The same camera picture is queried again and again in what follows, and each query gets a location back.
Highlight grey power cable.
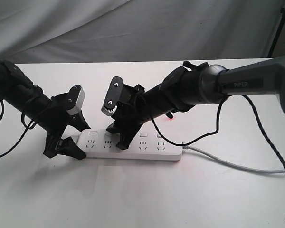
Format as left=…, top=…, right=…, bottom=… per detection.
left=180, top=142, right=285, bottom=175

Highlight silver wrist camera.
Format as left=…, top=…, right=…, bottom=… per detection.
left=66, top=85, right=85, bottom=115
left=101, top=76, right=124, bottom=116

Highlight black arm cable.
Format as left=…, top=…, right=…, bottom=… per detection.
left=133, top=87, right=285, bottom=224
left=0, top=97, right=38, bottom=160

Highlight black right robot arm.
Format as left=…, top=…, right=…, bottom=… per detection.
left=102, top=56, right=285, bottom=150

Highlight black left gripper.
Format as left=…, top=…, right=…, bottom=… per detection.
left=37, top=92, right=90, bottom=160

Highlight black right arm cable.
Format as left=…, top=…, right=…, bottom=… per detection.
left=133, top=87, right=285, bottom=224

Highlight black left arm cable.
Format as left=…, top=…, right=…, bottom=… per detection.
left=0, top=97, right=38, bottom=160

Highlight white five-outlet power strip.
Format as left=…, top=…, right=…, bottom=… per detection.
left=77, top=129, right=182, bottom=162

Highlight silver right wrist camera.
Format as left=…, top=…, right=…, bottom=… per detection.
left=101, top=76, right=124, bottom=116

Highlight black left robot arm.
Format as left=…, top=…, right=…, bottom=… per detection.
left=0, top=60, right=89, bottom=160

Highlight grey backdrop cloth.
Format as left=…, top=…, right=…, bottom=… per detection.
left=0, top=0, right=285, bottom=63

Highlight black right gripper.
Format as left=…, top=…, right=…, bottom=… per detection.
left=106, top=84, right=154, bottom=150

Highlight black tripod stand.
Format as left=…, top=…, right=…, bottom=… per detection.
left=266, top=4, right=285, bottom=58

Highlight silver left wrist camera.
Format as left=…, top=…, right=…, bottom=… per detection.
left=66, top=85, right=85, bottom=115

